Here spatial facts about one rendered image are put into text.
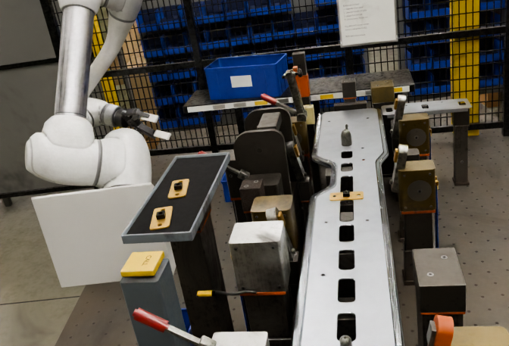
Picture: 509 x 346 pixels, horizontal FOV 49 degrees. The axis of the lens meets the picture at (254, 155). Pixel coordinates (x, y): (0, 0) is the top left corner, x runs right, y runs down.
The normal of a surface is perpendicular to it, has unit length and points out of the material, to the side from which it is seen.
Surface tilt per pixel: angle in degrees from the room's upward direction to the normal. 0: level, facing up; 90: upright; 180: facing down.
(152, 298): 90
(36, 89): 90
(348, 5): 90
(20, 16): 90
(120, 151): 50
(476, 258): 0
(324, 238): 0
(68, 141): 61
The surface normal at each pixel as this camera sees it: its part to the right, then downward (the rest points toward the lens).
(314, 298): -0.15, -0.91
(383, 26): -0.15, 0.40
